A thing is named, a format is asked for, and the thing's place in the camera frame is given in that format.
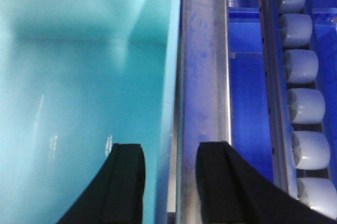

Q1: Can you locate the blue bin lower shelf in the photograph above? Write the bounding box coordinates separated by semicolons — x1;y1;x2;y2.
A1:
229;0;336;180

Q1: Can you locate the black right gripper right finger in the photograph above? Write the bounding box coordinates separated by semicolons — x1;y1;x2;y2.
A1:
196;142;335;223

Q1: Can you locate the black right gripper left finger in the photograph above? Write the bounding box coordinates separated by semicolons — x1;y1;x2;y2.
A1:
59;144;145;223

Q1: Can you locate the steel rack rail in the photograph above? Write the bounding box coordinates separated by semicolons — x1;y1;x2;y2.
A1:
175;0;232;223

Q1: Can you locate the light cyan plastic bin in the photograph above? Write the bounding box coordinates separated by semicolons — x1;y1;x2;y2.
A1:
1;0;180;223

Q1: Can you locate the white roller track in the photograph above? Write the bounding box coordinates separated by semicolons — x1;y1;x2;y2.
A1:
259;0;336;220

